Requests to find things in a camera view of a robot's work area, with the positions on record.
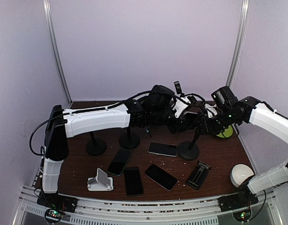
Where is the green plate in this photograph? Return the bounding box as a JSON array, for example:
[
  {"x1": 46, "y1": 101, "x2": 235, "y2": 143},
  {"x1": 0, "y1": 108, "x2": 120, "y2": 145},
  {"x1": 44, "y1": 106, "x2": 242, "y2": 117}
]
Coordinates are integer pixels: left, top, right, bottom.
[{"x1": 216, "y1": 126, "x2": 233, "y2": 138}]

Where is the white bowl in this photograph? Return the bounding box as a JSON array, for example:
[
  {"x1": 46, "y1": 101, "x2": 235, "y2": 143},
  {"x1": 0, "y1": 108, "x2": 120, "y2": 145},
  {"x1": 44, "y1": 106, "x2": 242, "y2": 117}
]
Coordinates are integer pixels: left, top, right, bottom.
[{"x1": 230, "y1": 164, "x2": 254, "y2": 188}]

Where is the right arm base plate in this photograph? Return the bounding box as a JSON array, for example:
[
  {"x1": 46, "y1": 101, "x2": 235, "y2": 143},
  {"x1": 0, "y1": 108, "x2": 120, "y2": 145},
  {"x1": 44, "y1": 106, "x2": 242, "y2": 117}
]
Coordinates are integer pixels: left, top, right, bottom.
[{"x1": 218, "y1": 194, "x2": 258, "y2": 212}]

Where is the pink smartphone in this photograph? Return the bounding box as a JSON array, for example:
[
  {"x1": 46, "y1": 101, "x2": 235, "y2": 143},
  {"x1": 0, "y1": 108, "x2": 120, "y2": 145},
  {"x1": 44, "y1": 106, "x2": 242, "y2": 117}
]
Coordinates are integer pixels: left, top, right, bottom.
[{"x1": 144, "y1": 164, "x2": 178, "y2": 191}]

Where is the silver smartphone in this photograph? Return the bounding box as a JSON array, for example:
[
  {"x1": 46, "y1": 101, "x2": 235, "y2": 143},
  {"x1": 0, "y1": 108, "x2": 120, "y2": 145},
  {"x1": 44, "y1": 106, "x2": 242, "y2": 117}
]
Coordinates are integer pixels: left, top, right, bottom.
[{"x1": 183, "y1": 111, "x2": 199, "y2": 125}]

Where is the right aluminium frame post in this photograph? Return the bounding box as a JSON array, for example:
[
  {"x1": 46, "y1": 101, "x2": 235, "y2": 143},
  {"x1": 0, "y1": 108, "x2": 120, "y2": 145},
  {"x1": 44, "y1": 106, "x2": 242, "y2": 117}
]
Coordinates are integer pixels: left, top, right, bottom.
[{"x1": 226, "y1": 0, "x2": 250, "y2": 89}]

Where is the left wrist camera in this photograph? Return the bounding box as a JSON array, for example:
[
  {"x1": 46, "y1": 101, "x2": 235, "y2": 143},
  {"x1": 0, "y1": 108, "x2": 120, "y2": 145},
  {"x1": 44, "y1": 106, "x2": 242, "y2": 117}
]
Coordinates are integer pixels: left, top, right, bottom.
[{"x1": 172, "y1": 96, "x2": 197, "y2": 118}]

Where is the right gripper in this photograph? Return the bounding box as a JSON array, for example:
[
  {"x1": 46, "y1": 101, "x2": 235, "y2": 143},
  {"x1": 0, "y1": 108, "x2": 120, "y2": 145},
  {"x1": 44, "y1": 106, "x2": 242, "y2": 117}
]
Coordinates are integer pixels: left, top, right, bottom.
[{"x1": 196, "y1": 107, "x2": 240, "y2": 135}]

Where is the grey smartphone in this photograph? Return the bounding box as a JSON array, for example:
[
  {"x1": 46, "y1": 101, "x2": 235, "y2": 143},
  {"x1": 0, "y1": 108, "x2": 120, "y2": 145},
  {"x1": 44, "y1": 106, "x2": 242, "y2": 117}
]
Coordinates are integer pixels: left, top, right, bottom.
[{"x1": 107, "y1": 149, "x2": 131, "y2": 176}]

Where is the black stand with pink phone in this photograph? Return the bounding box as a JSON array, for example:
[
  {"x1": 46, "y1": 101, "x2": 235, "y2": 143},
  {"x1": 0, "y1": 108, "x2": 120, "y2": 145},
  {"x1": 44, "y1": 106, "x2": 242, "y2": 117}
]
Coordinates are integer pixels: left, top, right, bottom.
[{"x1": 174, "y1": 81, "x2": 183, "y2": 95}]

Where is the black gooseneck stand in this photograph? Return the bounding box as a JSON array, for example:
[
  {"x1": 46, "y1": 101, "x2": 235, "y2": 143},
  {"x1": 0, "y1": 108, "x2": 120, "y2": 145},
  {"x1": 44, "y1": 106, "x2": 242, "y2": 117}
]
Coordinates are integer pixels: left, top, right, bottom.
[
  {"x1": 178, "y1": 133, "x2": 200, "y2": 161},
  {"x1": 86, "y1": 132, "x2": 107, "y2": 156}
]

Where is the dark smartphone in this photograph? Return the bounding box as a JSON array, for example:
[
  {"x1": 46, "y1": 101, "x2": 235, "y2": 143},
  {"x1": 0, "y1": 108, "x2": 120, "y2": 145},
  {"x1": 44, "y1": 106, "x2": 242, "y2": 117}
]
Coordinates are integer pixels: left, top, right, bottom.
[{"x1": 148, "y1": 142, "x2": 178, "y2": 157}]

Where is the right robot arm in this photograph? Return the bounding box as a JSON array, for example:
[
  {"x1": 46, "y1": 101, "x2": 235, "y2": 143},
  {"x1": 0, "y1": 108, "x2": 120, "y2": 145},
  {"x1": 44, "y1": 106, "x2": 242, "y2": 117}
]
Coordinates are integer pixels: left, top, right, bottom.
[{"x1": 195, "y1": 86, "x2": 288, "y2": 207}]

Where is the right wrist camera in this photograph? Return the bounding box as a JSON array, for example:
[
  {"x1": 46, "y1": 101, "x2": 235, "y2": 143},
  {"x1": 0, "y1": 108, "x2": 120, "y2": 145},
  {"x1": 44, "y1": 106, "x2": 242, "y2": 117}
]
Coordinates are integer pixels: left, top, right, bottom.
[{"x1": 204, "y1": 103, "x2": 218, "y2": 118}]

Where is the blue smartphone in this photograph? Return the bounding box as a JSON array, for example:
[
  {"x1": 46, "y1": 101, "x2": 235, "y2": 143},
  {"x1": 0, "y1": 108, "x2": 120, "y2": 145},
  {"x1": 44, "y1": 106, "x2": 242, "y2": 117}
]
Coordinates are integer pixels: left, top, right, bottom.
[{"x1": 124, "y1": 166, "x2": 144, "y2": 196}]

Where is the black stand with teal phone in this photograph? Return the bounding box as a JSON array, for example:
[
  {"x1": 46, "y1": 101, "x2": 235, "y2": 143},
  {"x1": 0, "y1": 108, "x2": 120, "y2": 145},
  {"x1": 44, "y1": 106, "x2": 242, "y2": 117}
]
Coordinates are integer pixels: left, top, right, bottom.
[{"x1": 119, "y1": 127, "x2": 140, "y2": 150}]

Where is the left aluminium frame post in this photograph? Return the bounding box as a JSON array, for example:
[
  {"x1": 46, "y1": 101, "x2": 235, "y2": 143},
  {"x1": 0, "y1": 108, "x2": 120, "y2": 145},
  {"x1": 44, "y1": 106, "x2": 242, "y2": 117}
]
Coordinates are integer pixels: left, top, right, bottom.
[{"x1": 43, "y1": 0, "x2": 73, "y2": 105}]

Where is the aluminium frame post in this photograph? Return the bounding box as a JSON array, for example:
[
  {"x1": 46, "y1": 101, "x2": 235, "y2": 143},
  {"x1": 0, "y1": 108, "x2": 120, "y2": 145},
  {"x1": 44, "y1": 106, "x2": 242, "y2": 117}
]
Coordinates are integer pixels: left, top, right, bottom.
[
  {"x1": 43, "y1": 0, "x2": 73, "y2": 105},
  {"x1": 226, "y1": 0, "x2": 250, "y2": 89}
]

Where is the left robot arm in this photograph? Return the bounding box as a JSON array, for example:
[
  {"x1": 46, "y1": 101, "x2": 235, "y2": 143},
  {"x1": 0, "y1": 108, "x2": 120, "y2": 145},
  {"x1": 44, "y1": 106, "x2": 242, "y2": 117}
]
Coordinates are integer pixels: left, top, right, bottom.
[{"x1": 35, "y1": 82, "x2": 200, "y2": 208}]

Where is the black folding phone stand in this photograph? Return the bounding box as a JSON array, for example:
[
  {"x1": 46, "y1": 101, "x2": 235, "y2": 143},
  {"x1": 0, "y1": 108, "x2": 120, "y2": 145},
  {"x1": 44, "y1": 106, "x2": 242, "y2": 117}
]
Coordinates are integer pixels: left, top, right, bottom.
[{"x1": 186, "y1": 160, "x2": 212, "y2": 190}]

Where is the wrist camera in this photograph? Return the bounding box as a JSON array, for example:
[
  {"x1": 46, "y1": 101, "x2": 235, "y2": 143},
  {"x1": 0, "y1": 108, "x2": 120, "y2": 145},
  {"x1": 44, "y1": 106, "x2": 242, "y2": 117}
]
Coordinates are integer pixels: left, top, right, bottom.
[
  {"x1": 204, "y1": 103, "x2": 218, "y2": 118},
  {"x1": 172, "y1": 96, "x2": 197, "y2": 118}
]

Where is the front aluminium rail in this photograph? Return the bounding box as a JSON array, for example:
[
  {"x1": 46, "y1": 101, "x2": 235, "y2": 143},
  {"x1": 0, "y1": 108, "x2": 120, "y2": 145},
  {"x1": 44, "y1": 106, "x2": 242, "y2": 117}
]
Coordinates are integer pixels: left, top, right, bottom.
[{"x1": 10, "y1": 191, "x2": 285, "y2": 225}]

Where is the white folding phone stand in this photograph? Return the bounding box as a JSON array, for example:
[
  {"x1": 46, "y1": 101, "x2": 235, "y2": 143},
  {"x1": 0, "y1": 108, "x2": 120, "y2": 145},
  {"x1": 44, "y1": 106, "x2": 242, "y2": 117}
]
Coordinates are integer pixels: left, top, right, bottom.
[{"x1": 87, "y1": 168, "x2": 114, "y2": 191}]

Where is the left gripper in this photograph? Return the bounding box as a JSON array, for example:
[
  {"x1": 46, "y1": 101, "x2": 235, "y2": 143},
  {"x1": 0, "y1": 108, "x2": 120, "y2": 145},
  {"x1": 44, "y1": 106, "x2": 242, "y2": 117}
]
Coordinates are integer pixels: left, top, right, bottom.
[{"x1": 152, "y1": 103, "x2": 190, "y2": 135}]

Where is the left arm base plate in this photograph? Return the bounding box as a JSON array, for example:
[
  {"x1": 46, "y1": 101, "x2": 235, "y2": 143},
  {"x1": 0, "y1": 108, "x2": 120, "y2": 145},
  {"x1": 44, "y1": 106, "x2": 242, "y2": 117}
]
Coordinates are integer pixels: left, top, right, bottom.
[{"x1": 37, "y1": 194, "x2": 78, "y2": 213}]

